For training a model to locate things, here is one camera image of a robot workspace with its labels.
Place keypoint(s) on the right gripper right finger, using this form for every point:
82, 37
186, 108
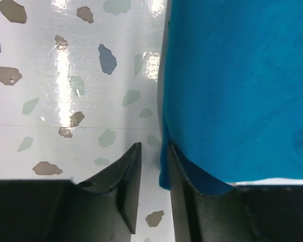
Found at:
205, 209

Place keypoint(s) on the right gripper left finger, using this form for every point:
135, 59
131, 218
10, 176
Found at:
101, 208

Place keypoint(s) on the blue t shirt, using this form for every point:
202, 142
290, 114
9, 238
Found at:
233, 90

